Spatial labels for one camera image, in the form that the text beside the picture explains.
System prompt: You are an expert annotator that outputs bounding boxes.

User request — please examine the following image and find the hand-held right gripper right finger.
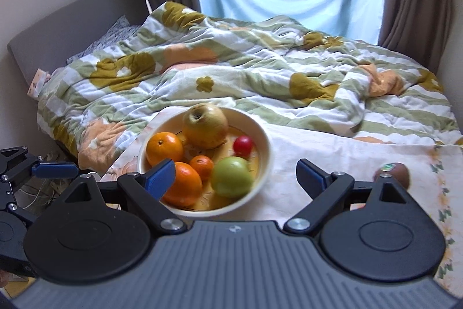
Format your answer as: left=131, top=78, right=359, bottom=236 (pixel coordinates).
left=284, top=158, right=422, bottom=235

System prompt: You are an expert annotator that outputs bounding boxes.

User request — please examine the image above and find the brown kiwi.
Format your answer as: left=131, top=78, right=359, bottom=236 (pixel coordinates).
left=373, top=162, right=411, bottom=192

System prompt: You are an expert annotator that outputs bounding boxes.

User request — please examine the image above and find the large orange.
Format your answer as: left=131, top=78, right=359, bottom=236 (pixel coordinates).
left=146, top=131, right=184, bottom=167
left=161, top=162, right=203, bottom=207

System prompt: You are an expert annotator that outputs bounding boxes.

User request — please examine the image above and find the grey bed headboard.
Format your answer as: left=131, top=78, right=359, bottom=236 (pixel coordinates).
left=6, top=0, right=146, bottom=89

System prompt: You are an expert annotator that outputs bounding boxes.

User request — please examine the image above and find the small red tomato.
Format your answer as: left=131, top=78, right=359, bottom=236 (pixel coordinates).
left=233, top=136, right=254, bottom=158

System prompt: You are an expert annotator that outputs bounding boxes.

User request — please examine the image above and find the patterned grey pillow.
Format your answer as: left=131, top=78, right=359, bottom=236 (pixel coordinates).
left=66, top=15, right=142, bottom=65

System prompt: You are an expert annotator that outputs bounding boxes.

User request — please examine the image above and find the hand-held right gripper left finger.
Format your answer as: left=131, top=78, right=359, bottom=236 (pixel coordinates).
left=43, top=158, right=189, bottom=235

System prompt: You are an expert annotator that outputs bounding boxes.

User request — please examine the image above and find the yellow pear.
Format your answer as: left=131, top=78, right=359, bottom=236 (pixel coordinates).
left=182, top=103, right=229, bottom=149

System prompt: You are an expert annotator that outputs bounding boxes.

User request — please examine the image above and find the white floral tablecloth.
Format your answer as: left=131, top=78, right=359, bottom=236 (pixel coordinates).
left=99, top=106, right=463, bottom=291

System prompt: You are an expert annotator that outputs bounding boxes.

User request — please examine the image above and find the green apple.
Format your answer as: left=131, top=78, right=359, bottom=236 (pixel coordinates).
left=211, top=156, right=255, bottom=198

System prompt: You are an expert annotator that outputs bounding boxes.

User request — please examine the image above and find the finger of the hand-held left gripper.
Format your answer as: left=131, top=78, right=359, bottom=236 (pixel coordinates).
left=0, top=146, right=79, bottom=187

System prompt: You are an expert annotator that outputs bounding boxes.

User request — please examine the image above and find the pink white packet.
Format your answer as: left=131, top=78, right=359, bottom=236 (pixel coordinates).
left=28, top=68, right=51, bottom=99

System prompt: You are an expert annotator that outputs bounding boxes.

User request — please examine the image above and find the cream bowl with yellow print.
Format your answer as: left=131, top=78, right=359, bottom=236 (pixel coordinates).
left=137, top=106, right=274, bottom=217

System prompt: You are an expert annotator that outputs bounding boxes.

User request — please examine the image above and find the small tangerine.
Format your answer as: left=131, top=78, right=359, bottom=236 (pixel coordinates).
left=190, top=155, right=215, bottom=182

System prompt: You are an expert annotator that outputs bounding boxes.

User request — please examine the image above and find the green floral striped blanket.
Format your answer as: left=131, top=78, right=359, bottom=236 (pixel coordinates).
left=36, top=1, right=463, bottom=173

